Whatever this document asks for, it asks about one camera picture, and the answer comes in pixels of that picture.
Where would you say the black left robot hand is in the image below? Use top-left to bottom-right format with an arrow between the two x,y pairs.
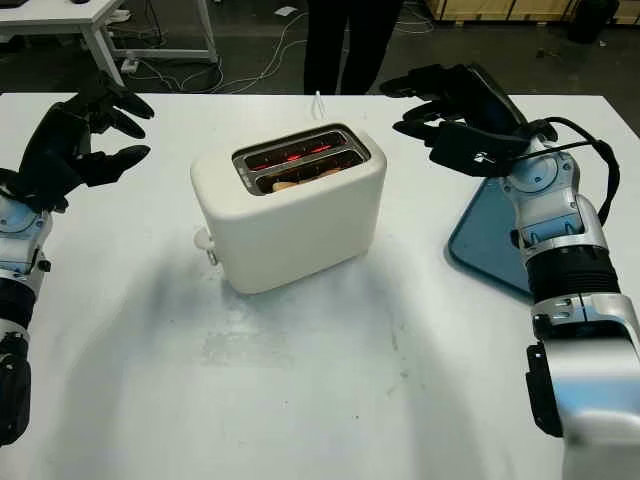
18,73 -> 155,182

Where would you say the person in beige jacket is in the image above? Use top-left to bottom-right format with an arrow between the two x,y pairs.
302,0 -> 404,96

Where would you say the black bin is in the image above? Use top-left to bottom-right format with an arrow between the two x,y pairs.
567,0 -> 619,44

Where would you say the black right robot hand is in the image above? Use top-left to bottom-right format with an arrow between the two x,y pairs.
378,62 -> 530,147

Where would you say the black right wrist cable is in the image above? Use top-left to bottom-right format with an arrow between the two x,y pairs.
509,115 -> 621,221

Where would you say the white desk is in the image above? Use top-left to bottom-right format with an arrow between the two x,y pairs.
0,0 -> 221,89

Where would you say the white two-slot toaster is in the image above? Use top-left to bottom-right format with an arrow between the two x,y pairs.
189,122 -> 389,296

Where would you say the golden toast slice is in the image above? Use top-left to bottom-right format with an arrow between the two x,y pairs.
269,164 -> 341,194

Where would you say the white floor cable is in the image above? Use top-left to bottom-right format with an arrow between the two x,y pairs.
164,9 -> 311,91

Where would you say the blue plastic tray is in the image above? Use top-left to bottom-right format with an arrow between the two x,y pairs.
446,174 -> 536,304

